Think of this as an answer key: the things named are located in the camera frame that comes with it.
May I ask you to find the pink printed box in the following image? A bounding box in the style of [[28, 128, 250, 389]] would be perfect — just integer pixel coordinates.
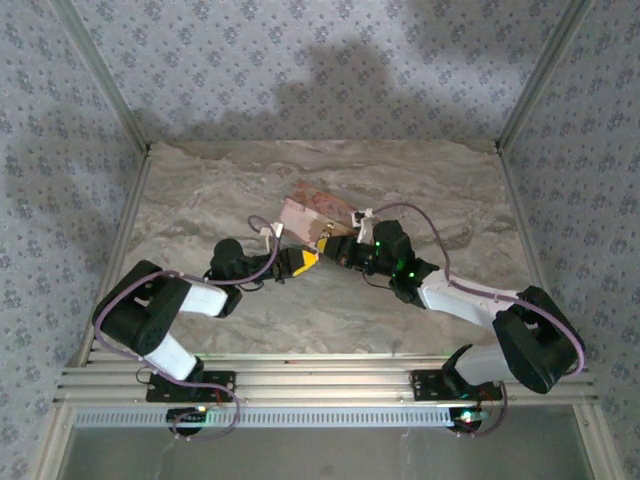
[[278, 179, 359, 247]]

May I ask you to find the left black controller board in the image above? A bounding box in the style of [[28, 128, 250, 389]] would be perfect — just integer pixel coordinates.
[[166, 405, 210, 437]]

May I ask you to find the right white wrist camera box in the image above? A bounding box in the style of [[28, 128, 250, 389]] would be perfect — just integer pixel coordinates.
[[351, 208, 375, 242]]

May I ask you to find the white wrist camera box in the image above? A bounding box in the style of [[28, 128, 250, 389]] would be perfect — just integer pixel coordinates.
[[351, 208, 375, 242], [259, 221, 285, 251]]

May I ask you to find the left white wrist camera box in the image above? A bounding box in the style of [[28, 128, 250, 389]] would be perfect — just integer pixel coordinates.
[[259, 221, 285, 251]]

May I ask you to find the aluminium side rail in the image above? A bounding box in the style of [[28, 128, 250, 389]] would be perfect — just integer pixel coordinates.
[[497, 147, 574, 364], [69, 147, 154, 369]]

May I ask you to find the aluminium front rail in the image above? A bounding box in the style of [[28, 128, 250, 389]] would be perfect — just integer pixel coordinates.
[[52, 352, 600, 405]]

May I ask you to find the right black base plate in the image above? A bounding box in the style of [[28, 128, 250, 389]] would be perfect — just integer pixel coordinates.
[[408, 368, 505, 402]]

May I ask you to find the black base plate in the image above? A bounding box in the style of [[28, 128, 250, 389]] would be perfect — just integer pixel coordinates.
[[145, 370, 237, 403], [408, 368, 505, 402]]

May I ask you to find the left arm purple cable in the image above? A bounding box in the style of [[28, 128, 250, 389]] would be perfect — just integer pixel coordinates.
[[93, 213, 279, 445]]

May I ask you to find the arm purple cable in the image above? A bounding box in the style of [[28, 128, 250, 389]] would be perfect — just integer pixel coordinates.
[[369, 201, 586, 441], [93, 213, 279, 445]]

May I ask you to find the grey slotted cable duct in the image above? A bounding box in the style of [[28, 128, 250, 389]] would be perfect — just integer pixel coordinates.
[[73, 405, 484, 430]]

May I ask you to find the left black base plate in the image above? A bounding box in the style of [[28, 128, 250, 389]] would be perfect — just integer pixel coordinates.
[[145, 370, 237, 403]]

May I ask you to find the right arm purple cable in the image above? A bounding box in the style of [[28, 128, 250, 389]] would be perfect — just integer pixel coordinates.
[[369, 201, 586, 441]]

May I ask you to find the aluminium corner post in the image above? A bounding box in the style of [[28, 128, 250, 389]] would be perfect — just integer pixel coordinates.
[[48, 0, 153, 154], [493, 0, 597, 154]]

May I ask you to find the aluminium frame leg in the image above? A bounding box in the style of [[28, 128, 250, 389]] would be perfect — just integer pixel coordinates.
[[574, 403, 626, 480], [34, 403, 76, 480]]

